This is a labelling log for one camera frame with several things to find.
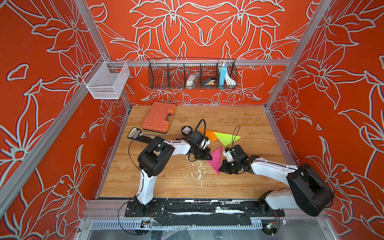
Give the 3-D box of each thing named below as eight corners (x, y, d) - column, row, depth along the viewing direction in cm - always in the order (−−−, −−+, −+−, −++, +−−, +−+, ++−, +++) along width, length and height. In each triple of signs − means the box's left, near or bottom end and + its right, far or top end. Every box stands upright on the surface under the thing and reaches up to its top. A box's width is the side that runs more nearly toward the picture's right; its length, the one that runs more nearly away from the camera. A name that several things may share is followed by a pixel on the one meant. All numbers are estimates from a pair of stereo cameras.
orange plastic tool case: (141, 130, 107) (139, 125, 102) (154, 105, 123) (153, 101, 119) (166, 134, 104) (165, 130, 100) (176, 108, 120) (175, 104, 116)
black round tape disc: (185, 137, 103) (185, 135, 101) (179, 131, 106) (179, 129, 104) (193, 131, 106) (193, 129, 104) (187, 125, 109) (187, 123, 108)
